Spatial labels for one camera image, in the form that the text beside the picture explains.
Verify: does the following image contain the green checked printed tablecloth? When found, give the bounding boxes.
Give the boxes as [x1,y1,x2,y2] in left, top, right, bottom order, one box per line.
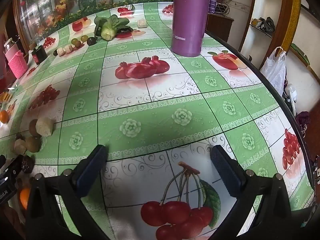
[0,1,314,240]

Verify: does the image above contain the black bag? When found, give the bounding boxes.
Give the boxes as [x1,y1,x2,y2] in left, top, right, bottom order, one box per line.
[259,17,275,34]

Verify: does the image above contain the clear plastic wrapped snack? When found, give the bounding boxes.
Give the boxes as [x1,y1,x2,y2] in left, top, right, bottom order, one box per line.
[0,91,13,103]

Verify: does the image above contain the purple cloth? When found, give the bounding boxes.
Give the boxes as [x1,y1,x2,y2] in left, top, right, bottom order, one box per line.
[295,111,310,138]

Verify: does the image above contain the white shelf unit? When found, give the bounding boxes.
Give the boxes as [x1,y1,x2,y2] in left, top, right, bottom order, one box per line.
[239,0,285,58]

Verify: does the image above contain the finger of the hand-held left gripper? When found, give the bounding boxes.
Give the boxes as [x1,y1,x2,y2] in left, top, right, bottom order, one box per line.
[0,155,25,183]

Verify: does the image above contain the flower-printed glass cabinet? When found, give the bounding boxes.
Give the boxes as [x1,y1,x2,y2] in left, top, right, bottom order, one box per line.
[14,0,175,53]

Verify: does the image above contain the dark wooden cabinet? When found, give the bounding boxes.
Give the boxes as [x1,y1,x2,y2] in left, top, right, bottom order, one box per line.
[206,12,235,43]

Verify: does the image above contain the beige knobbly lump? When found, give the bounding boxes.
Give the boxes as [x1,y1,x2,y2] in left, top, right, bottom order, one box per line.
[14,139,27,155]
[36,117,54,137]

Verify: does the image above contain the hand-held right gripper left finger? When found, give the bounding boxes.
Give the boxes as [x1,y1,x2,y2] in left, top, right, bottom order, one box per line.
[25,144,109,240]

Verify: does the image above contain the pink knit-sleeved glass cup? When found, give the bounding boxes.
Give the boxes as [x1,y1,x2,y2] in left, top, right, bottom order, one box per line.
[3,38,28,79]

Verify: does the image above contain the purple thermos bottle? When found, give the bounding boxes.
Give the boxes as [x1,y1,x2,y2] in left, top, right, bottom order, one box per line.
[171,0,213,57]

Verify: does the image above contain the dark jar with red label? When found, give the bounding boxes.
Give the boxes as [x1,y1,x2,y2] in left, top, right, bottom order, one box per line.
[31,45,48,64]

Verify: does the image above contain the white plastic bag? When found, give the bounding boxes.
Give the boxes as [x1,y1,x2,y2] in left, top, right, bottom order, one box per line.
[260,46,287,95]

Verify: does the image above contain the dark brown glittery ball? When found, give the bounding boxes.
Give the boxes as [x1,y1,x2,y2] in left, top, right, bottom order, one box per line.
[21,155,35,173]

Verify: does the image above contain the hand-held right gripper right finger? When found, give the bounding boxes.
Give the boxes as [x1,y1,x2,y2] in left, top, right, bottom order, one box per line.
[210,144,293,240]

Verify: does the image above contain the brown kiwi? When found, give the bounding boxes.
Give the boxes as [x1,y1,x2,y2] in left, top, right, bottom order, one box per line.
[29,119,42,138]
[25,136,42,153]

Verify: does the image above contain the bok choy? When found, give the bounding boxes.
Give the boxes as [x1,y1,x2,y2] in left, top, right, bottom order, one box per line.
[94,14,134,41]

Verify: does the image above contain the wire rack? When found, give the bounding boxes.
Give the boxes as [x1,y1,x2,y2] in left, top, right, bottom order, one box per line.
[215,1,229,14]

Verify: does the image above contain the white charger plug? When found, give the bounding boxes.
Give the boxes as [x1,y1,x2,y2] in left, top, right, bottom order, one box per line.
[285,85,298,103]

